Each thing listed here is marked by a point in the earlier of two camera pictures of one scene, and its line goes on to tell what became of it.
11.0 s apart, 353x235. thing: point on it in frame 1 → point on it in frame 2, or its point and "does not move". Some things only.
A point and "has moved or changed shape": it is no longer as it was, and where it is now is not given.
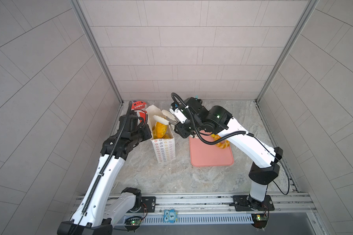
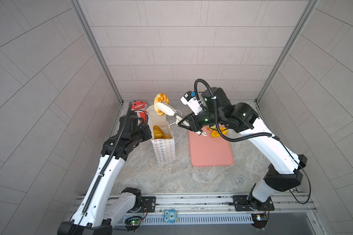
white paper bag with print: (164, 149) does not move
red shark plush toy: (138, 106) does not move
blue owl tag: (170, 216) does not move
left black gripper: (146, 130) does not move
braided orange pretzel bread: (223, 144) → (161, 97)
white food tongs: (168, 118) has moved or changed shape
